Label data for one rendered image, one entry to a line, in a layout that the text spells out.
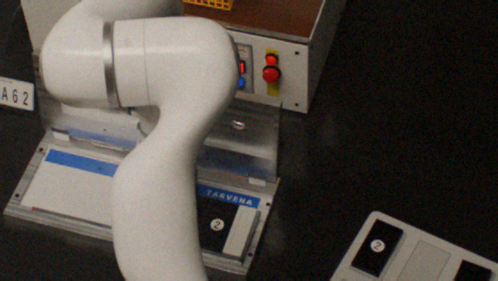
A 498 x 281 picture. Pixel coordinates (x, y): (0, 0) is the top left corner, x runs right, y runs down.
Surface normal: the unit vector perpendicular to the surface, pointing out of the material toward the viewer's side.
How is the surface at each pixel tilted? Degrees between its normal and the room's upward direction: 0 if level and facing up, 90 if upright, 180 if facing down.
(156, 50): 27
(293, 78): 90
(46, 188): 0
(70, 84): 67
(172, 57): 38
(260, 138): 81
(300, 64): 90
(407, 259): 0
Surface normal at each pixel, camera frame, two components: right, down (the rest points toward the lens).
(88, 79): -0.05, 0.36
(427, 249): -0.07, -0.64
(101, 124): -0.32, 0.63
